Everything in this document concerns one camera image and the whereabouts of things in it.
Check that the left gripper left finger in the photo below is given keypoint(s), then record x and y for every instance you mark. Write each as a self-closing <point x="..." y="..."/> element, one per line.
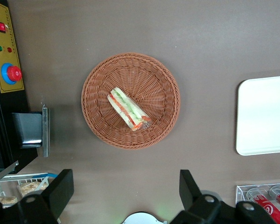
<point x="56" y="193"/>

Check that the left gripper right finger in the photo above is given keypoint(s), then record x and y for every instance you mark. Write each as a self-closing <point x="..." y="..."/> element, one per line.
<point x="191" y="196"/>

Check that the triangle sandwich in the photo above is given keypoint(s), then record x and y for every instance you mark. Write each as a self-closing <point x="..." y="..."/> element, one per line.
<point x="126" y="107"/>

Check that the cream rectangular tray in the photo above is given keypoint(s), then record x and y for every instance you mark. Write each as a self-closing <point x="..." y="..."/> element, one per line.
<point x="263" y="116"/>

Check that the brown round wicker basket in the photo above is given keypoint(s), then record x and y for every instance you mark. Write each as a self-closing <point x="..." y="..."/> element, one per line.
<point x="149" y="77"/>

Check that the clear packet of biscuits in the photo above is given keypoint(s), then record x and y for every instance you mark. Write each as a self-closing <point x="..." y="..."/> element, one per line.
<point x="30" y="187"/>
<point x="4" y="200"/>

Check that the clear acrylic bottle rack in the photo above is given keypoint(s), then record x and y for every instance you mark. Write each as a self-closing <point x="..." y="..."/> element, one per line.
<point x="241" y="193"/>

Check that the black sealing machine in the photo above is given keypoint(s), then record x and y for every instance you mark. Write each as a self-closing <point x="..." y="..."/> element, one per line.
<point x="4" y="140"/>

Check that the yellow control panel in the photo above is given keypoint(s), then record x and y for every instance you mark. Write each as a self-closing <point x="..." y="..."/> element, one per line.
<point x="14" y="58"/>

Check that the red indicator lamp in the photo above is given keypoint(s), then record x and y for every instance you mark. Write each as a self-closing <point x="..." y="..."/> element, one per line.
<point x="9" y="50"/>

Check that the brown table cover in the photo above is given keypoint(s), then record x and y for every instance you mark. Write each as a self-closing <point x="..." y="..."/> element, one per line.
<point x="200" y="35"/>

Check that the metal bracket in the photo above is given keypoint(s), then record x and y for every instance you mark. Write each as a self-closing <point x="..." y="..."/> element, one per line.
<point x="28" y="126"/>

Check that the red rocker switch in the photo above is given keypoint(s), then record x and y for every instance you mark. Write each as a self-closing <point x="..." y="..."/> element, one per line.
<point x="0" y="26"/>

